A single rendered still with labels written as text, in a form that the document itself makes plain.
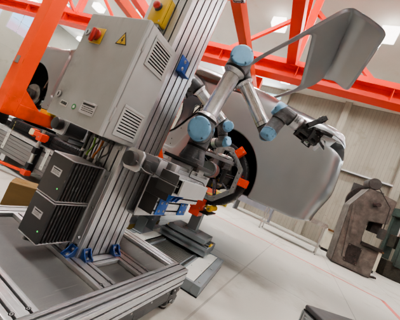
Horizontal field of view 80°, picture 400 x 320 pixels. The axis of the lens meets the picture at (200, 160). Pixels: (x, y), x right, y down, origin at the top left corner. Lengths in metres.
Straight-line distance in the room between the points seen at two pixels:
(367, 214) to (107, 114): 7.41
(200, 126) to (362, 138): 12.01
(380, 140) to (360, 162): 1.27
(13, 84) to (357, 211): 7.61
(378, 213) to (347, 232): 0.92
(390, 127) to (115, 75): 12.82
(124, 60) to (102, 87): 0.13
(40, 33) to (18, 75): 0.53
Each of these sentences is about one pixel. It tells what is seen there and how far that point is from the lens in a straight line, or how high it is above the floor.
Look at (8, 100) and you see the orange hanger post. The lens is 3.47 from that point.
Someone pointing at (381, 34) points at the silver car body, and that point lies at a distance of 3.32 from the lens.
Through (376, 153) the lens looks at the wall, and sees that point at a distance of 12.87.
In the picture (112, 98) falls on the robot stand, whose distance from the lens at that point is 0.96.
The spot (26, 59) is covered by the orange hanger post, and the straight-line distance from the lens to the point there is 3.49.
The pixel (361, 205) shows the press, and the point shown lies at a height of 1.69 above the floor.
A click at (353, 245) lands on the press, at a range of 7.78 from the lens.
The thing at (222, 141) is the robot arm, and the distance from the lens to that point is 1.78.
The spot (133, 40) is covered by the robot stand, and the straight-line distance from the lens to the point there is 1.03.
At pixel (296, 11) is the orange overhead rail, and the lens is 3.92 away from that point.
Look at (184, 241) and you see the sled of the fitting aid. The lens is 2.38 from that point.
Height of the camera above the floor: 0.78
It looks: 3 degrees up
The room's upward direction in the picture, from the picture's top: 23 degrees clockwise
